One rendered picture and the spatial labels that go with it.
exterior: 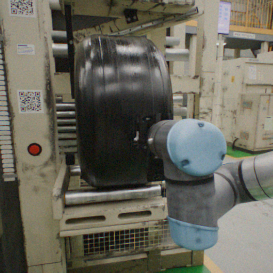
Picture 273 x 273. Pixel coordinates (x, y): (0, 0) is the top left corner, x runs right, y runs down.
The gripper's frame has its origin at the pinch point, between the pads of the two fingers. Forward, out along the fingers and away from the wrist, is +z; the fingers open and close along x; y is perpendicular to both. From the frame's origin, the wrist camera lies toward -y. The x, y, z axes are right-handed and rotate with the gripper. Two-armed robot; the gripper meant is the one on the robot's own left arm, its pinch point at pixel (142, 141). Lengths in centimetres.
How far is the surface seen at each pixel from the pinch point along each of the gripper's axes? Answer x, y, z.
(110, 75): 8.0, 18.0, 1.7
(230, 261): -88, -102, 89
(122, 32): -4, 49, 54
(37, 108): 30.5, 10.4, 19.1
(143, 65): -1.7, 21.5, 3.2
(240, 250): -103, -101, 98
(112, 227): 7.5, -30.3, 13.9
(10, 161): 40.6, -7.3, 22.2
